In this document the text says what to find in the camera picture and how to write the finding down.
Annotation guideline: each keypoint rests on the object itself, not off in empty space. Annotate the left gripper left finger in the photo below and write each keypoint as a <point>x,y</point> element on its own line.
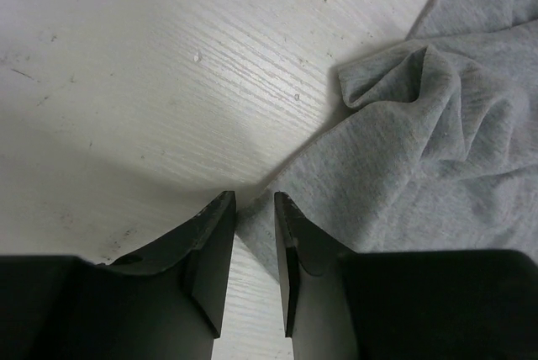
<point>164,300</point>

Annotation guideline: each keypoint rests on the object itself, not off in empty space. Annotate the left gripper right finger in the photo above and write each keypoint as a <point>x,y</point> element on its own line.
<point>340,304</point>

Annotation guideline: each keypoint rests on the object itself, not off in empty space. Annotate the grey tank top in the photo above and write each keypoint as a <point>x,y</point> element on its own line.
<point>440,149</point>

